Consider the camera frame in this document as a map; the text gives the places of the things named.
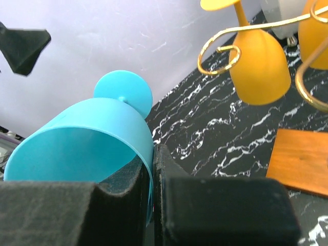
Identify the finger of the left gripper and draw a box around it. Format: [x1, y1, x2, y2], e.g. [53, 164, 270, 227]
[1, 24, 51, 76]

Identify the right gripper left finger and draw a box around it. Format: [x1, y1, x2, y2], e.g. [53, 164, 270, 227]
[1, 157, 149, 245]

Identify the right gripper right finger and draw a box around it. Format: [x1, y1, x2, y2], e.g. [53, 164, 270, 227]
[153, 144, 301, 245]

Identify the blue wine glass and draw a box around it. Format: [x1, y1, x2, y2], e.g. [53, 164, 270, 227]
[3, 70, 154, 228]

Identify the yellow wine glass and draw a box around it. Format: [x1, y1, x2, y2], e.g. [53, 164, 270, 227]
[297, 0, 328, 70]
[199, 0, 292, 106]

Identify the white cylindrical container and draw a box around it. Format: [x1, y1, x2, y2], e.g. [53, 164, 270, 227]
[260, 0, 307, 41]

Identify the gold wire wine glass rack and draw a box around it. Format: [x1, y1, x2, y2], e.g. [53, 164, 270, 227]
[197, 0, 328, 198]

